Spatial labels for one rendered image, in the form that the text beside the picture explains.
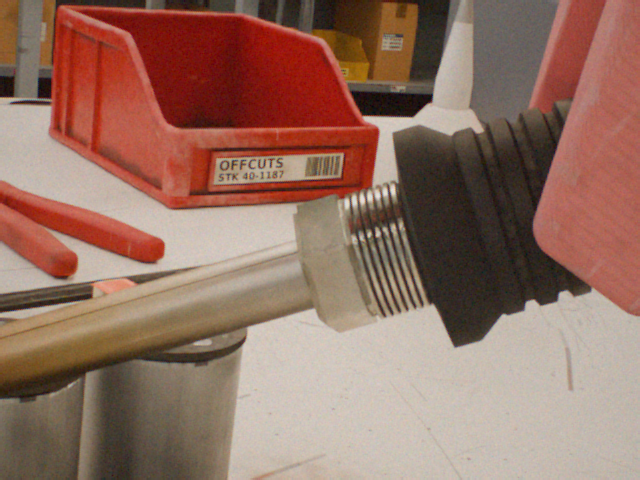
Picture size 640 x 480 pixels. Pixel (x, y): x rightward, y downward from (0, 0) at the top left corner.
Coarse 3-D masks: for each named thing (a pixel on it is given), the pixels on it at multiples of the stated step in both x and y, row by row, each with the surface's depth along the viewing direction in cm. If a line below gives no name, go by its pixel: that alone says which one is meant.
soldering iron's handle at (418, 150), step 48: (432, 144) 13; (480, 144) 13; (528, 144) 13; (432, 192) 12; (480, 192) 12; (528, 192) 12; (432, 240) 12; (480, 240) 12; (528, 240) 12; (432, 288) 12; (480, 288) 13; (528, 288) 13; (576, 288) 13; (480, 336) 13
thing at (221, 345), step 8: (216, 336) 19; (224, 336) 19; (232, 336) 19; (240, 336) 19; (192, 344) 18; (216, 344) 18; (224, 344) 18; (232, 344) 18; (240, 344) 19; (160, 352) 18; (168, 352) 18; (176, 352) 18; (184, 352) 18; (192, 352) 18; (200, 352) 18; (208, 352) 18; (216, 352) 18; (224, 352) 18
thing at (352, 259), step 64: (384, 192) 13; (256, 256) 14; (320, 256) 13; (384, 256) 13; (64, 320) 14; (128, 320) 14; (192, 320) 14; (256, 320) 14; (320, 320) 13; (0, 384) 14
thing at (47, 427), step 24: (72, 384) 17; (0, 408) 16; (24, 408) 16; (48, 408) 16; (72, 408) 17; (0, 432) 16; (24, 432) 16; (48, 432) 17; (72, 432) 17; (0, 456) 16; (24, 456) 16; (48, 456) 17; (72, 456) 17
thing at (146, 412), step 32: (96, 384) 18; (128, 384) 18; (160, 384) 18; (192, 384) 18; (224, 384) 19; (96, 416) 18; (128, 416) 18; (160, 416) 18; (192, 416) 18; (224, 416) 19; (96, 448) 18; (128, 448) 18; (160, 448) 18; (192, 448) 18; (224, 448) 19
